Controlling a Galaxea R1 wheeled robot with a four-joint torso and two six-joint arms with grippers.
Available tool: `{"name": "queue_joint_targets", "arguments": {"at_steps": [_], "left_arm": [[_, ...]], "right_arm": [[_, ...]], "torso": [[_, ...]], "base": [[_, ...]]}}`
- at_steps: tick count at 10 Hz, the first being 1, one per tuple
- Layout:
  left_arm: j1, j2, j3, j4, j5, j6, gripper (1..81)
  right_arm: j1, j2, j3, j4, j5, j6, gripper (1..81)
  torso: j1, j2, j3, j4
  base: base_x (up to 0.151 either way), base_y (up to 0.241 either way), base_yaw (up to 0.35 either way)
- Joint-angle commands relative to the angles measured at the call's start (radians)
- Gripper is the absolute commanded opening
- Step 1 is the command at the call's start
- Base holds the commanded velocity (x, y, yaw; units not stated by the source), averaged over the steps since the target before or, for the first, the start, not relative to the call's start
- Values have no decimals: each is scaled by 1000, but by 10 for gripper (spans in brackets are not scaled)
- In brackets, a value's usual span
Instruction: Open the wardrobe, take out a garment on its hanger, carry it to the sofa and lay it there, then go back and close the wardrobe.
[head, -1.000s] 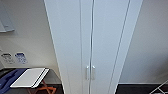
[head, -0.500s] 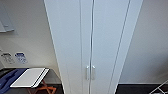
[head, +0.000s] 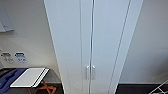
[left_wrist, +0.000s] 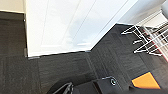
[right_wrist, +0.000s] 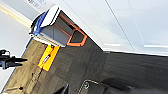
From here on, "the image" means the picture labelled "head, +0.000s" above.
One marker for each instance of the blue cloth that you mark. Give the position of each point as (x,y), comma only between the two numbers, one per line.
(8,81)

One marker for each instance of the white wall sign grey print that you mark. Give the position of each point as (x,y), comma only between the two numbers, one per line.
(7,57)

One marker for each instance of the flat white board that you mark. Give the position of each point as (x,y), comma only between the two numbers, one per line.
(30,77)

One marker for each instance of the blue white wall sign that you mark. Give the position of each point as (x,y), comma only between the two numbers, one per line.
(20,57)

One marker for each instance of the white wardrobe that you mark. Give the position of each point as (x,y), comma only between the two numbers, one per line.
(53,20)

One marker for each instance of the dark table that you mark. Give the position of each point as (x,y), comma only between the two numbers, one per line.
(53,75)

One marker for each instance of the orange folding frame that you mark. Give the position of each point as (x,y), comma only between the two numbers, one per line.
(48,89)

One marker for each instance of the white wardrobe door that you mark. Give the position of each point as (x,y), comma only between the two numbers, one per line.
(108,40)
(71,40)

